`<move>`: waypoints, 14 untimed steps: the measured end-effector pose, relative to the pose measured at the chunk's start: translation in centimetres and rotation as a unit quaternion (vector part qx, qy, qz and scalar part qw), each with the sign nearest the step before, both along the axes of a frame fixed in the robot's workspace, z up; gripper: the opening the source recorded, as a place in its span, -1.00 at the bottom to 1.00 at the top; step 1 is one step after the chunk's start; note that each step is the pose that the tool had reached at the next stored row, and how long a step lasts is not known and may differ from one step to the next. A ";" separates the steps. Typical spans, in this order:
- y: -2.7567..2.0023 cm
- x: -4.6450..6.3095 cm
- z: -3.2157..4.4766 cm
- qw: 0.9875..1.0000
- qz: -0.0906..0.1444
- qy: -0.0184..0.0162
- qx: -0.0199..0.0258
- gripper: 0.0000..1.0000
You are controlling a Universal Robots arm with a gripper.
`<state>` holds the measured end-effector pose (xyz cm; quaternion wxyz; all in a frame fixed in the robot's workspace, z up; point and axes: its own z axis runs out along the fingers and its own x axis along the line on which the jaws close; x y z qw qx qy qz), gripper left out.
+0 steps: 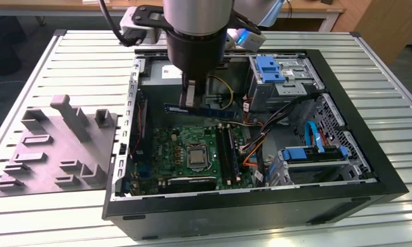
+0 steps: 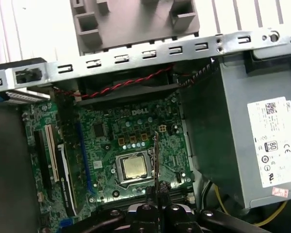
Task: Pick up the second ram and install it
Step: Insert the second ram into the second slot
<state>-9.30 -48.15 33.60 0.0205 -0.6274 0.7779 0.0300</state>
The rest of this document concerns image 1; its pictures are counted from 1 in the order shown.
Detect wooden cabinet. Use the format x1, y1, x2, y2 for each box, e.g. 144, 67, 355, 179
335, 0, 412, 66

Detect black camera cable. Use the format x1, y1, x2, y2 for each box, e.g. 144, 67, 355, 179
98, 0, 140, 47

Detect blue plastic drive latch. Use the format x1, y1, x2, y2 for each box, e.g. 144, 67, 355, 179
256, 56, 283, 83

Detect orange wire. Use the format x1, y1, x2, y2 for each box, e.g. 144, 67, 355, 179
243, 150, 260, 170

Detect silver CPU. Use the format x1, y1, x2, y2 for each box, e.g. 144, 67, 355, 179
188, 150, 211, 165

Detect black graphics card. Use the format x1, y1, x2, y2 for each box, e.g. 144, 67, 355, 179
167, 176, 218, 192

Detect black PC case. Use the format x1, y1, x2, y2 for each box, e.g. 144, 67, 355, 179
102, 48, 410, 241

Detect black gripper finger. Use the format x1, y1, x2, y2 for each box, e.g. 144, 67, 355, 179
179, 74, 208, 109

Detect grey power supply unit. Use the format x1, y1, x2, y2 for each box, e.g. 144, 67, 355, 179
139, 61, 211, 128

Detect blue SATA cable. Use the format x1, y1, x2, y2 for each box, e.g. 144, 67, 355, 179
304, 120, 326, 152

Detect black RAM slot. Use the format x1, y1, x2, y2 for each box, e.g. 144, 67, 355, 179
215, 123, 232, 185

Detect black cable bundle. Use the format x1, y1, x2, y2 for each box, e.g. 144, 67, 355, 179
240, 94, 323, 155

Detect metal disk bay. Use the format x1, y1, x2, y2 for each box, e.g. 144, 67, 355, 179
278, 149, 379, 186

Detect red orange power cable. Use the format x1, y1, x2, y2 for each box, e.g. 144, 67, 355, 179
242, 113, 266, 127

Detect green motherboard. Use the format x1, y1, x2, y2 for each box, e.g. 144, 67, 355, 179
123, 125, 262, 196

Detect hard disk in blue carrier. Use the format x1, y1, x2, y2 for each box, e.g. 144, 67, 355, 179
280, 145, 350, 163

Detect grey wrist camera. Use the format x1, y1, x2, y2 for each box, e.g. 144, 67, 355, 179
226, 27, 267, 52
119, 7, 162, 46

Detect grey parts rack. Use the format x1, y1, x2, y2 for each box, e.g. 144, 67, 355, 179
0, 94, 123, 198

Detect black office chair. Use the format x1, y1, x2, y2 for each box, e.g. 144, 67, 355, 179
0, 16, 25, 77

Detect wooden desk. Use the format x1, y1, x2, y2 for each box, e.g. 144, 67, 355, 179
0, 0, 347, 31

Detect yellow black power cable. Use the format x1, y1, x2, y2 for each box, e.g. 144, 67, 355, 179
208, 74, 235, 112

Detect metal drive cage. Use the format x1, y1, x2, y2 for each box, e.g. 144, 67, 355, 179
248, 55, 326, 111

